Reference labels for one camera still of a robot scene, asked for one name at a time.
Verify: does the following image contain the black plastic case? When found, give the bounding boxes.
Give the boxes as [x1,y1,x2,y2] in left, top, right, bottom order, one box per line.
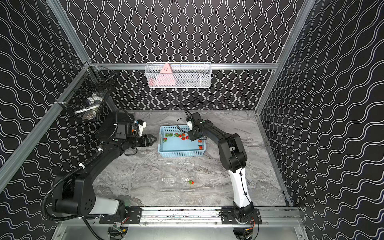
[96,112,118,143]

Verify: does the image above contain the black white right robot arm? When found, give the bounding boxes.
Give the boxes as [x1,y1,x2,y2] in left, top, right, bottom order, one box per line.
[186,110,255,223]

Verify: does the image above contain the light blue perforated plastic basket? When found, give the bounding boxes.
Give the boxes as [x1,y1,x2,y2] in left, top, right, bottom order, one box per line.
[158,125,207,158]

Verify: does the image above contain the pink triangular object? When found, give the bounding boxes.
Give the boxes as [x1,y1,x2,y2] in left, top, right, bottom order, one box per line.
[154,63,176,87]

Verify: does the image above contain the white wire wall basket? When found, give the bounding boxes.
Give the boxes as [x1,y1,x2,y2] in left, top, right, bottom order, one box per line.
[145,62,212,89]

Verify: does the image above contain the black wire corner basket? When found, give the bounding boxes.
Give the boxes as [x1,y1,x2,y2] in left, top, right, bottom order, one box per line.
[58,66,118,122]

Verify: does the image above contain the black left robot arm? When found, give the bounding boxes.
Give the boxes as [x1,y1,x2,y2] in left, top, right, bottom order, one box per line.
[41,109,157,222]

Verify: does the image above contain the white items in corner basket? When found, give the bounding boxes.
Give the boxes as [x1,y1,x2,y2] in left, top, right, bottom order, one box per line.
[74,93,104,121]

